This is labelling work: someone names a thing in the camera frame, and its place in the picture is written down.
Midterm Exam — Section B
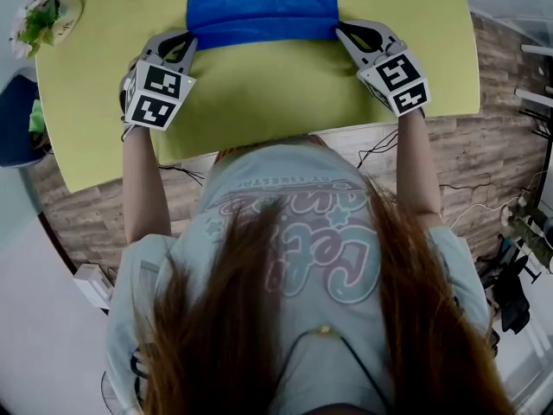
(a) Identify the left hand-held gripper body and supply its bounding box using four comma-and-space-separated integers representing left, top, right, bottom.
118, 52, 199, 132

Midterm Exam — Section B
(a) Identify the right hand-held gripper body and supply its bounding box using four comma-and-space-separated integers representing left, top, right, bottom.
357, 41, 433, 118

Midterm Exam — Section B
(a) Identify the blue towel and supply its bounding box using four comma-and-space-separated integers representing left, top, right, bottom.
185, 0, 341, 53

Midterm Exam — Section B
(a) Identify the person's left forearm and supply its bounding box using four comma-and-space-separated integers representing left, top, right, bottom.
122, 123, 174, 246

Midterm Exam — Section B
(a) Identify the person's right forearm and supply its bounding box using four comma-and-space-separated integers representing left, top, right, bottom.
395, 108, 442, 233

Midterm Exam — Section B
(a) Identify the green cloth covered table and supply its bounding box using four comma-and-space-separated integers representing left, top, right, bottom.
35, 0, 482, 194

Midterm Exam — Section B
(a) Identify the white flower pot plant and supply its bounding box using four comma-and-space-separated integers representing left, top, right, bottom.
9, 0, 86, 60

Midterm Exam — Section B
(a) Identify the bright green cloth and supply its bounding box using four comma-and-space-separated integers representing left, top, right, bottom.
28, 99, 47, 136

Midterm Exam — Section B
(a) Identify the brown bag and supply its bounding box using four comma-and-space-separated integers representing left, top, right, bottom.
29, 130, 55, 155

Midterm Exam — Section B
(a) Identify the person's grey printed shirt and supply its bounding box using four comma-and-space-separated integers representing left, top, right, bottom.
105, 143, 492, 415

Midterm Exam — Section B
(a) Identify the blue chair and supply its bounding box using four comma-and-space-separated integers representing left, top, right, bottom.
0, 73, 47, 169

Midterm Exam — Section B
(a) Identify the white box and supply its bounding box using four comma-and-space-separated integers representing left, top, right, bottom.
72, 262, 114, 311

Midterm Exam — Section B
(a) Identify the black office chair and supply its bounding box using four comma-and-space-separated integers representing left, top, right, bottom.
474, 235, 541, 335

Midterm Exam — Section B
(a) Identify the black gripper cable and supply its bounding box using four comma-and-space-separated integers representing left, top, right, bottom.
356, 130, 399, 170
157, 164, 207, 186

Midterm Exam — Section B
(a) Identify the black floor cable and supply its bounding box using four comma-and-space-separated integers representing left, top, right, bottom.
438, 182, 532, 195

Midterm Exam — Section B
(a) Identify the black neck cord gold bead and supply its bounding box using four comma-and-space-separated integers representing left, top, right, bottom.
276, 324, 394, 415

